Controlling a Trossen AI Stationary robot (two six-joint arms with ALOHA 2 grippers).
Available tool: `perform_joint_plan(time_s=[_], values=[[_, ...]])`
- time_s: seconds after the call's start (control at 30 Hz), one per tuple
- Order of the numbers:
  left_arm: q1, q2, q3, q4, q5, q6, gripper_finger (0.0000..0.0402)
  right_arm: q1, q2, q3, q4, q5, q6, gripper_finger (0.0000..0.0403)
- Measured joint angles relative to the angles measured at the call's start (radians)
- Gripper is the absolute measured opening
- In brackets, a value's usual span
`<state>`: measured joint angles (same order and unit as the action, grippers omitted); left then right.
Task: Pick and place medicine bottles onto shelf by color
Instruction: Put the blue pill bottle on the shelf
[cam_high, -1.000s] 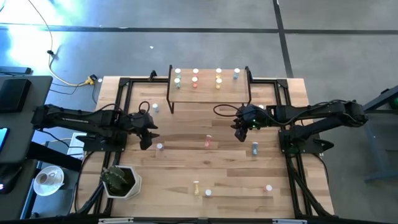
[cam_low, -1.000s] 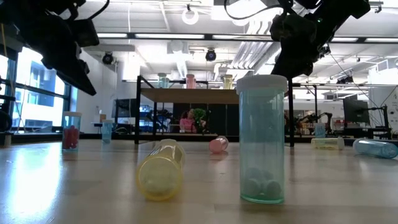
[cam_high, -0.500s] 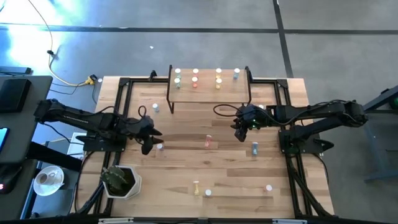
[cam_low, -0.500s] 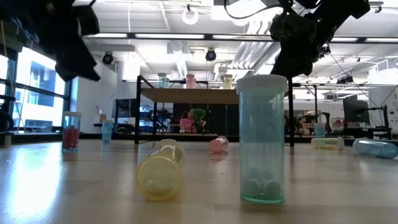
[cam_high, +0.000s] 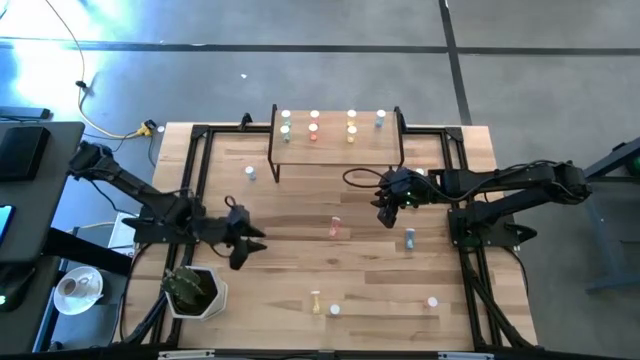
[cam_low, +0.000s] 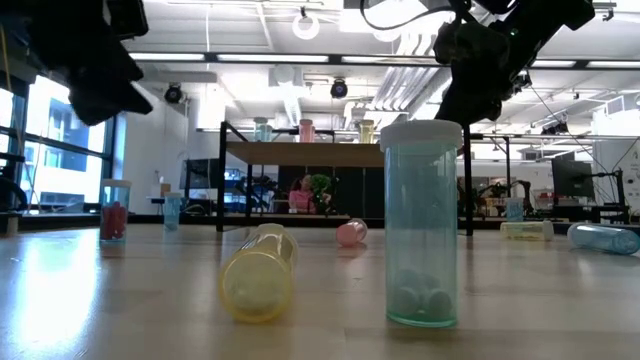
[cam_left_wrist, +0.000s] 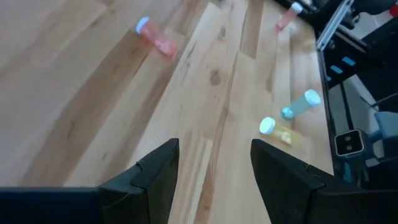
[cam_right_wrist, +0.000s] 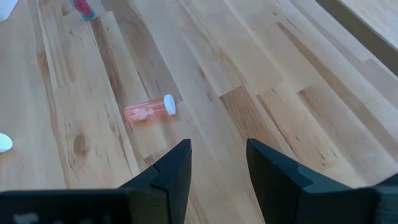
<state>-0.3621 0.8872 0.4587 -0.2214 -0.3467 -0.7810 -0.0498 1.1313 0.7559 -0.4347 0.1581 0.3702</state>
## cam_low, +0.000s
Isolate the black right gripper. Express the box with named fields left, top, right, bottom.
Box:
left=434, top=22, right=511, bottom=126

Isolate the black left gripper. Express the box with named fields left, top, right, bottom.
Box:
left=44, top=37, right=154, bottom=126

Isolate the yellow medicine bottle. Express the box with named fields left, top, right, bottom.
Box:
left=217, top=222, right=300, bottom=324
left=499, top=219, right=555, bottom=242
left=357, top=119, right=376, bottom=145

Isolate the blue bottle with red pills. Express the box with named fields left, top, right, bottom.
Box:
left=99, top=179, right=132, bottom=245

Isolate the red medicine bottle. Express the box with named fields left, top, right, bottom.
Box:
left=335, top=218, right=369, bottom=248
left=298, top=118, right=316, bottom=144

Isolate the blue medicine bottle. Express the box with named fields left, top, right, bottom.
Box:
left=567, top=222, right=640, bottom=256
left=163, top=192, right=183, bottom=232

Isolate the black ceiling light track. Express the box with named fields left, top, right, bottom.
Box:
left=127, top=51, right=640, bottom=70

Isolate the black computer monitor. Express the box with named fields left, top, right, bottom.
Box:
left=551, top=158, right=596, bottom=199
left=179, top=158, right=221, bottom=201

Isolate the green potted plant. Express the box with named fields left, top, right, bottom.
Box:
left=309, top=173, right=334, bottom=201

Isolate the person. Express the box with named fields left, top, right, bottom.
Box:
left=288, top=174, right=317, bottom=215

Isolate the black ceiling camera rig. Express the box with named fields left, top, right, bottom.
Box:
left=512, top=72, right=534, bottom=94

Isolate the black ceiling camera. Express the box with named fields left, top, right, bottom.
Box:
left=163, top=84, right=185, bottom=105
left=329, top=78, right=350, bottom=100

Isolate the window with black frame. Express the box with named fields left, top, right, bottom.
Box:
left=0, top=74, right=120, bottom=217

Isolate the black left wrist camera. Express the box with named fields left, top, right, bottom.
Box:
left=104, top=0, right=150, bottom=41

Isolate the yellow hanging cable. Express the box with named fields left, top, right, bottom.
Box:
left=0, top=24, right=11, bottom=101

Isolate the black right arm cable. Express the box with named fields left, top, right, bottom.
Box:
left=359, top=0, right=471, bottom=31

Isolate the black aluminium rig frame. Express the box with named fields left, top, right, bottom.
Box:
left=17, top=212, right=640, bottom=235

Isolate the white ring lamp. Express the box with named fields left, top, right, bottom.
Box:
left=291, top=5, right=321, bottom=41

